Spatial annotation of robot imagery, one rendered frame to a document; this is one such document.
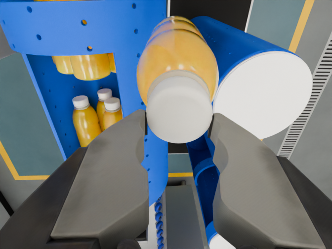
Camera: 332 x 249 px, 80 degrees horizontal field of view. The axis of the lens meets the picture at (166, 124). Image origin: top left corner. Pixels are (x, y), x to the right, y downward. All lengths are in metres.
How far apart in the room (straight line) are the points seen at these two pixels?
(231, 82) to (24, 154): 2.12
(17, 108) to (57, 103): 1.51
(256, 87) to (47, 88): 0.52
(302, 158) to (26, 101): 2.73
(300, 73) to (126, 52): 0.47
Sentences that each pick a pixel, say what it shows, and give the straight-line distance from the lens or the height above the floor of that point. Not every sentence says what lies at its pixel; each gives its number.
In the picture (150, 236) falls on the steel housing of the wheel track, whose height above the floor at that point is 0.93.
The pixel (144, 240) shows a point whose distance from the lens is 1.00.
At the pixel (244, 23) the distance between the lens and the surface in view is 1.50.
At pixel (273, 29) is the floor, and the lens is 1.76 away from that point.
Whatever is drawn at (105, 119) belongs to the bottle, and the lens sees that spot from 0.54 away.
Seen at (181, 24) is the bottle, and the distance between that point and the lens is 0.21.
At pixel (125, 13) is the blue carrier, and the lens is 0.32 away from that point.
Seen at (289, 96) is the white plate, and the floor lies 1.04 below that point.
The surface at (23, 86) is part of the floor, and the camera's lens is 1.94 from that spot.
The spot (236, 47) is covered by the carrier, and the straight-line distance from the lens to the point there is 0.65.
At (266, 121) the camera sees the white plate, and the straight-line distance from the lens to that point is 0.67.
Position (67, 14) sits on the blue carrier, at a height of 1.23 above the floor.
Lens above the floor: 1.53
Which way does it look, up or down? 57 degrees down
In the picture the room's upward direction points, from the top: 174 degrees clockwise
